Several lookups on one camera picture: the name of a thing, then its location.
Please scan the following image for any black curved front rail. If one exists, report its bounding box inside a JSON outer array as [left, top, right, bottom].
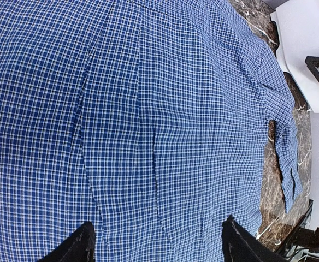
[[275, 199, 314, 257]]

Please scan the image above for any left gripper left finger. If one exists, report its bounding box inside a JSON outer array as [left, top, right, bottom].
[[39, 222, 96, 262]]

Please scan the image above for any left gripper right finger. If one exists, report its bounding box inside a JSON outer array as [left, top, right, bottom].
[[222, 216, 287, 262]]

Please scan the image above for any blue checked long sleeve shirt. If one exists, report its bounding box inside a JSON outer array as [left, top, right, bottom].
[[0, 1, 302, 261]]

